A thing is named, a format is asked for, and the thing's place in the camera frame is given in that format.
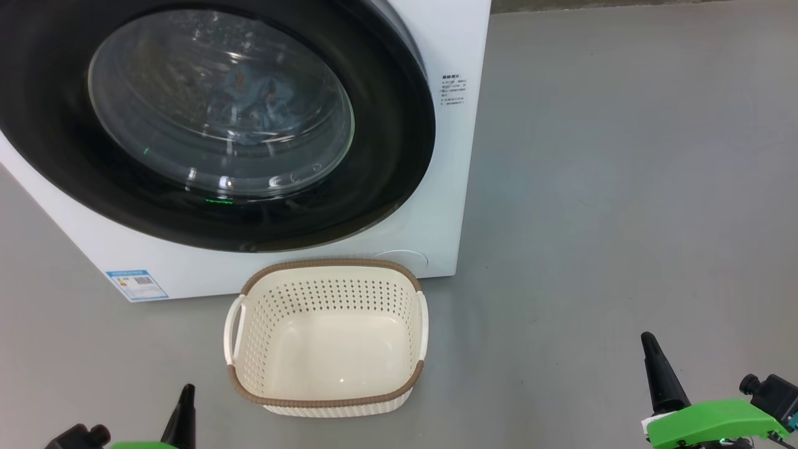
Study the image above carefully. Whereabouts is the cream perforated laundry basket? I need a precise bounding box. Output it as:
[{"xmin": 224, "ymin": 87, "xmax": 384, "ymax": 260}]
[{"xmin": 223, "ymin": 258, "xmax": 429, "ymax": 418}]

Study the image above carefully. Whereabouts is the dark round glass washer door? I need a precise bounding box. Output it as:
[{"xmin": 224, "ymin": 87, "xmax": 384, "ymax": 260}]
[{"xmin": 0, "ymin": 0, "xmax": 436, "ymax": 253}]

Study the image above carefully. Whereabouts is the blue garment with orange print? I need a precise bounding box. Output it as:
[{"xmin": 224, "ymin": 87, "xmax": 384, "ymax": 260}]
[{"xmin": 212, "ymin": 62, "xmax": 300, "ymax": 144}]

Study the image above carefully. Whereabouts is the blue energy label sticker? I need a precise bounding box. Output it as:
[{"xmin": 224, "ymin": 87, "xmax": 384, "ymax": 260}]
[{"xmin": 105, "ymin": 269, "xmax": 169, "ymax": 302}]

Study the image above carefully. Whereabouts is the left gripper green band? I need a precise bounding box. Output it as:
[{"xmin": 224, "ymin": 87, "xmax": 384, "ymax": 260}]
[{"xmin": 109, "ymin": 384, "xmax": 197, "ymax": 449}]

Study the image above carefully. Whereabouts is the white front-load washing machine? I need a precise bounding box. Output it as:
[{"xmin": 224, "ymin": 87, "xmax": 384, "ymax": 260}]
[{"xmin": 0, "ymin": 0, "xmax": 492, "ymax": 303}]

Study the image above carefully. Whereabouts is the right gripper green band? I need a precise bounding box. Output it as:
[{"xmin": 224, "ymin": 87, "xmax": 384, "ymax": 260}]
[{"xmin": 640, "ymin": 332, "xmax": 789, "ymax": 449}]

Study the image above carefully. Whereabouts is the printed warning text label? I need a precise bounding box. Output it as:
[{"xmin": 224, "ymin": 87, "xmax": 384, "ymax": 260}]
[{"xmin": 440, "ymin": 74, "xmax": 468, "ymax": 105}]

